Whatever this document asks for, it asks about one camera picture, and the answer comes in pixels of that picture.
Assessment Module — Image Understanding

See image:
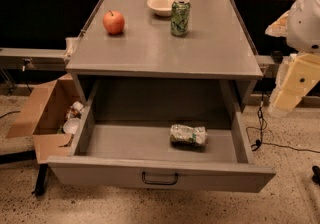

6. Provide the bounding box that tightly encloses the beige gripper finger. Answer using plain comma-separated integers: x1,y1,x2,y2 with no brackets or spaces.
265,11,289,37
268,53,320,117

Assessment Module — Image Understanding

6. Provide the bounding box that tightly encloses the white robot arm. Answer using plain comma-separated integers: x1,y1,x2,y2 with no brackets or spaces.
265,0,320,117

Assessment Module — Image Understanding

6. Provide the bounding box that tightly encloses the upright green soda can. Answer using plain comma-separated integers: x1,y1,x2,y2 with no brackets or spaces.
171,0,191,36

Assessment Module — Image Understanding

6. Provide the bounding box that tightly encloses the open grey drawer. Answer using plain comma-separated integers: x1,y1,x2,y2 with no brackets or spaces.
48,78,275,193

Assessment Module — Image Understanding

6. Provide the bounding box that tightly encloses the grey counter cabinet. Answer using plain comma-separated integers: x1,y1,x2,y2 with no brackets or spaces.
65,0,264,112

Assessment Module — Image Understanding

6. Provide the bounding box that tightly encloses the white bowl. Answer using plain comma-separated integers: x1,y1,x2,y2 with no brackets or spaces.
147,0,174,17

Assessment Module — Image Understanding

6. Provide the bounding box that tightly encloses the red apple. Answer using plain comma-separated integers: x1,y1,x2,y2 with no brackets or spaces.
103,10,125,35

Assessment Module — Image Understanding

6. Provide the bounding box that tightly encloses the white cup in box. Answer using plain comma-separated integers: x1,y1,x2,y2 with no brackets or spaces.
63,118,80,134

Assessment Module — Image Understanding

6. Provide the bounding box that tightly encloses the cardboard box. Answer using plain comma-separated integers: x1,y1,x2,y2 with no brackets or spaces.
6,74,80,164

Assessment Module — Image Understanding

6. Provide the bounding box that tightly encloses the black table leg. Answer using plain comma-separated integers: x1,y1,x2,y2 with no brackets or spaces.
32,164,48,197

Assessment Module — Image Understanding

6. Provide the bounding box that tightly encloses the black cable on floor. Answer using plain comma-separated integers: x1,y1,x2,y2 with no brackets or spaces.
245,92,320,155

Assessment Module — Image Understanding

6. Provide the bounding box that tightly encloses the black drawer handle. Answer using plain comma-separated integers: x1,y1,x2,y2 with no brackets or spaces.
141,172,179,186

